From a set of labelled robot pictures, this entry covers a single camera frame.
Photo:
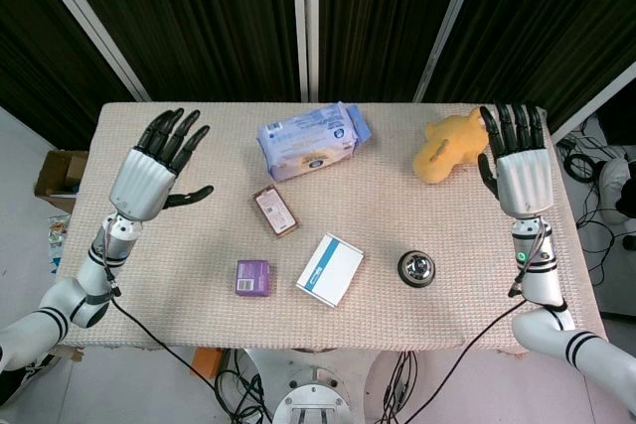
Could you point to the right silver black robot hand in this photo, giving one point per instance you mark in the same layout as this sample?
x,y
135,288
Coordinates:
x,y
524,181

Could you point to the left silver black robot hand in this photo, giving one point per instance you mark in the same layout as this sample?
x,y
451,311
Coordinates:
x,y
144,181

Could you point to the black silver call bell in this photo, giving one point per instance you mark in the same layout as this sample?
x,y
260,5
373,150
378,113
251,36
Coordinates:
x,y
417,267

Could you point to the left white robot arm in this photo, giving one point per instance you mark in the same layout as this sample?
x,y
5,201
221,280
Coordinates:
x,y
64,300

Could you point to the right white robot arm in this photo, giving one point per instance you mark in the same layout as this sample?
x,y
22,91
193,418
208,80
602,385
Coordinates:
x,y
541,285

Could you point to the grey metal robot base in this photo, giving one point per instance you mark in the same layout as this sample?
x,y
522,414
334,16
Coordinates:
x,y
310,401

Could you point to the brown cardboard box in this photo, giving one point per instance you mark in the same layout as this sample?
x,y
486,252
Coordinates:
x,y
62,171

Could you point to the yellow plush toy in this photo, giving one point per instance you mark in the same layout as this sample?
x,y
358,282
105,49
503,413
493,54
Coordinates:
x,y
447,148

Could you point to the white black rounded object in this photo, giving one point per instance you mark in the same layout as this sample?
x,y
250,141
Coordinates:
x,y
613,181

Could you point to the beige waffle tablecloth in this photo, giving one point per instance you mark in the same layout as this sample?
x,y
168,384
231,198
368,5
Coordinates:
x,y
208,245

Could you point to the colourful snack packets on floor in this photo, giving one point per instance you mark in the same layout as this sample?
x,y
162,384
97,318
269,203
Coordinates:
x,y
57,240

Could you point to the brown snack bar packet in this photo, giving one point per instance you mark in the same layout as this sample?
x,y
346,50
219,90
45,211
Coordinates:
x,y
275,210

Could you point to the small purple box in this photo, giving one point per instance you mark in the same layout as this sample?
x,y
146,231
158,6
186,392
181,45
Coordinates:
x,y
253,277

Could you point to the black pleated partition screen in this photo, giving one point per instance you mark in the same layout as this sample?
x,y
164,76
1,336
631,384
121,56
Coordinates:
x,y
377,22
546,22
199,22
35,56

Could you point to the purple wet wipes pack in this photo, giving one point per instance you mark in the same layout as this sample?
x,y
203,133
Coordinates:
x,y
310,141

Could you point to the orange object under table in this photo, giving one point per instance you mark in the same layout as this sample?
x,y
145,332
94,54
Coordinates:
x,y
206,362

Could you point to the white box with blue stripe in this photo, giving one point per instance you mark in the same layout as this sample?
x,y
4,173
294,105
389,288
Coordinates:
x,y
330,270

